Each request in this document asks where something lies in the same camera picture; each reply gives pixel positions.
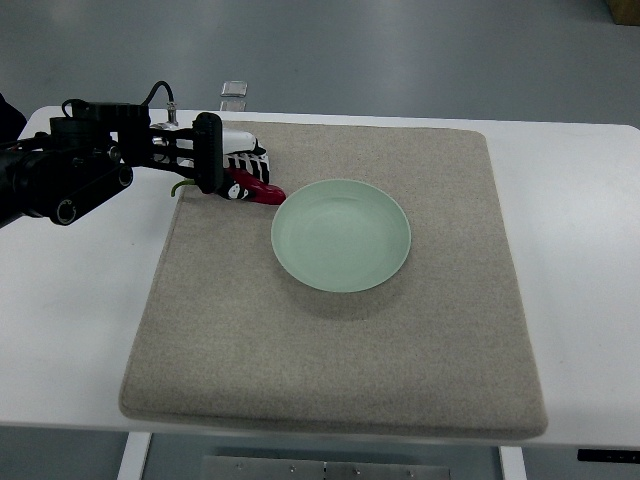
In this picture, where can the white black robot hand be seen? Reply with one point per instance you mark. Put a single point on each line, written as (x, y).
(244, 151)

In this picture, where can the red chili pepper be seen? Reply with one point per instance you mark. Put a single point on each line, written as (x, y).
(238, 184)

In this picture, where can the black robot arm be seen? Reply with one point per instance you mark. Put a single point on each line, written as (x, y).
(90, 153)

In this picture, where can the light green plate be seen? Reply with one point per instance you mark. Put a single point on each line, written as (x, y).
(341, 236)

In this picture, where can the beige fabric mat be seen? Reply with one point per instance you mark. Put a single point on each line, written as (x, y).
(410, 321)

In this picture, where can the white table leg left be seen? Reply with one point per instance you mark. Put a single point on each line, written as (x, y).
(134, 456)

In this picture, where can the white table leg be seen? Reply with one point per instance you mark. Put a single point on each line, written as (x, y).
(134, 456)
(512, 463)

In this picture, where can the cardboard box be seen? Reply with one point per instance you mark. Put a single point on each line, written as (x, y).
(625, 12)

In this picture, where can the white table leg right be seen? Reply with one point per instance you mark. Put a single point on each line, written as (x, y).
(512, 463)

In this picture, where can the black table control panel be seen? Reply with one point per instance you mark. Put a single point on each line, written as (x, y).
(608, 456)

